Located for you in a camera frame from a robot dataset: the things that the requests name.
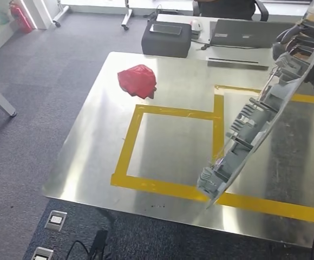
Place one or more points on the grey plastic wheel hubcap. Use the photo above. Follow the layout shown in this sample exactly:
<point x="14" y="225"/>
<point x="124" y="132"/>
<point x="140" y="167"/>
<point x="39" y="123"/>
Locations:
<point x="254" y="129"/>

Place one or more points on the steel workbench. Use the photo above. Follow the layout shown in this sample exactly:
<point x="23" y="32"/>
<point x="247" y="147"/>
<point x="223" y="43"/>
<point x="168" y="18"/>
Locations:
<point x="92" y="143"/>

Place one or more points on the black office chair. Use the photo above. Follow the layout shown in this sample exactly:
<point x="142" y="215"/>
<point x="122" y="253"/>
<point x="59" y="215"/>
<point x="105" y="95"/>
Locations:
<point x="263" y="12"/>

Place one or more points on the grey laptop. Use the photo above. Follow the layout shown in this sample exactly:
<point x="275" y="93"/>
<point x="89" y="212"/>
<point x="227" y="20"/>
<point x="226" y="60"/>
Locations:
<point x="249" y="34"/>

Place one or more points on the large yellow tape rectangle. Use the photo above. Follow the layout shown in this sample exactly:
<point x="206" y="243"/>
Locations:
<point x="281" y="208"/>

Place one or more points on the white computer mouse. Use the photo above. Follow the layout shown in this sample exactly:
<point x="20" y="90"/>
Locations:
<point x="195" y="25"/>

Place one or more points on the black fabric carry case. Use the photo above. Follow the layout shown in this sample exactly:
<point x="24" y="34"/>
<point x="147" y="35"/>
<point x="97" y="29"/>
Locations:
<point x="164" y="45"/>

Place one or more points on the dark flat phone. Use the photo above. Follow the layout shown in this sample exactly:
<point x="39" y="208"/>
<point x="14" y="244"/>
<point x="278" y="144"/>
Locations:
<point x="165" y="29"/>

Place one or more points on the red crumpled plastic bag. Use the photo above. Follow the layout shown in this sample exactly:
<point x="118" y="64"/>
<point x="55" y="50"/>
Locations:
<point x="137" y="80"/>

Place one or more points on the small yellow tape rectangle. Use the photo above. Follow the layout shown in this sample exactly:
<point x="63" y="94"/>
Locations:
<point x="130" y="143"/>

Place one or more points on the white wheeled stand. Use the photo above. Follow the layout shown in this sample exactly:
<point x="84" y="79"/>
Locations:
<point x="59" y="14"/>

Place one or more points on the steel floor socket box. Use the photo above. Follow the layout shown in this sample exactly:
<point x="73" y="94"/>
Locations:
<point x="55" y="220"/>
<point x="41" y="254"/>

